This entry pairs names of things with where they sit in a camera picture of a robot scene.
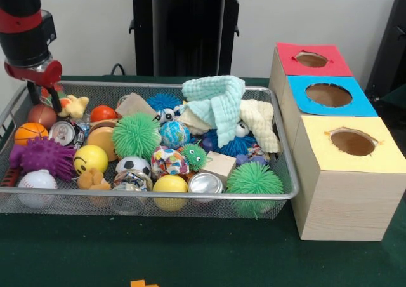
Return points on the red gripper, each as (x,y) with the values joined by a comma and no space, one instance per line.
(38,74)

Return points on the green spiky ball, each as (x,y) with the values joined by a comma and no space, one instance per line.
(255,180)
(136,136)

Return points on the mint green cloth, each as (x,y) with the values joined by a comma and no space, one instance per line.
(219,103)

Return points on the orange plastic comb toy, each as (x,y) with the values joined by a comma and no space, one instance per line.
(144,283)

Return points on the cream muslin cloth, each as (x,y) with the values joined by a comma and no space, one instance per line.
(259,122)

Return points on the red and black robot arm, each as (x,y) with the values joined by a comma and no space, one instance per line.
(22,20)

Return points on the clear mesh bin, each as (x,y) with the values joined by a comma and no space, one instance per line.
(266,100)

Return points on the wooden box with three holes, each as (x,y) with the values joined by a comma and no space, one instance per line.
(342,198)

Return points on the small orange basketball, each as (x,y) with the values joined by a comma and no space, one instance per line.
(30,133)

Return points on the black can with silver top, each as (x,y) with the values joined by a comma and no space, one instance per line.
(63,133)

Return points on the purple spiky toy with eyes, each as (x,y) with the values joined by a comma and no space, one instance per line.
(41,157)

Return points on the yellow smiley ball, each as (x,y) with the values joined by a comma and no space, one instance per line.
(90,160)

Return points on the white baseball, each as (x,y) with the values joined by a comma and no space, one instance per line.
(36,182)

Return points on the dark green tablecloth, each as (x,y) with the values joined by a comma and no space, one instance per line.
(190,255)

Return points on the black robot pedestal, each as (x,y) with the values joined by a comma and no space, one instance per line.
(190,33)

